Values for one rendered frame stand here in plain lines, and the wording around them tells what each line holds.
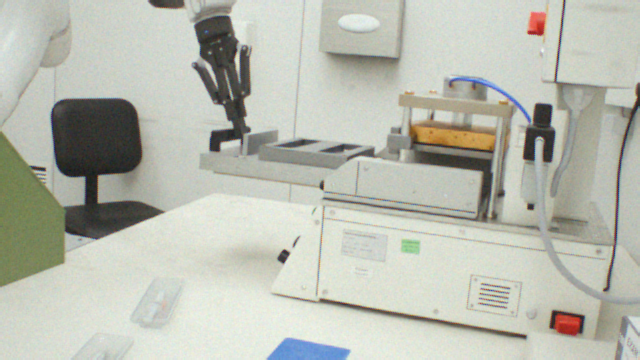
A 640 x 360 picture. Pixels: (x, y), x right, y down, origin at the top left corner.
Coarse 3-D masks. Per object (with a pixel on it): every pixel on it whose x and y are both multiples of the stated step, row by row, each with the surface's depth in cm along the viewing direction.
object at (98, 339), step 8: (96, 336) 85; (104, 336) 85; (112, 336) 86; (120, 336) 86; (128, 336) 86; (88, 344) 82; (96, 344) 83; (104, 344) 83; (112, 344) 83; (120, 344) 83; (128, 344) 84; (80, 352) 80; (88, 352) 80; (96, 352) 80; (104, 352) 81; (112, 352) 81; (120, 352) 81
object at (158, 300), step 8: (152, 280) 109; (160, 280) 109; (168, 280) 110; (176, 280) 110; (184, 280) 111; (152, 288) 105; (160, 288) 105; (168, 288) 106; (176, 288) 106; (144, 296) 101; (152, 296) 102; (160, 296) 102; (168, 296) 102; (176, 296) 103; (144, 304) 98; (152, 304) 98; (160, 304) 99; (168, 304) 99; (136, 312) 95; (144, 312) 95; (152, 312) 95; (160, 312) 95; (168, 312) 96
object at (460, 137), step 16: (416, 128) 108; (432, 128) 108; (448, 128) 110; (464, 128) 113; (480, 128) 116; (416, 144) 109; (432, 144) 108; (448, 144) 107; (464, 144) 106; (480, 144) 105
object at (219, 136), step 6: (216, 132) 123; (222, 132) 124; (228, 132) 127; (234, 132) 129; (210, 138) 124; (216, 138) 123; (222, 138) 125; (228, 138) 127; (234, 138) 130; (240, 138) 132; (210, 144) 124; (216, 144) 123; (210, 150) 124; (216, 150) 124
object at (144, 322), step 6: (180, 294) 105; (174, 306) 99; (132, 312) 94; (132, 318) 93; (138, 318) 93; (144, 318) 93; (150, 318) 93; (168, 318) 94; (144, 324) 94; (150, 324) 94; (156, 324) 94; (162, 324) 93
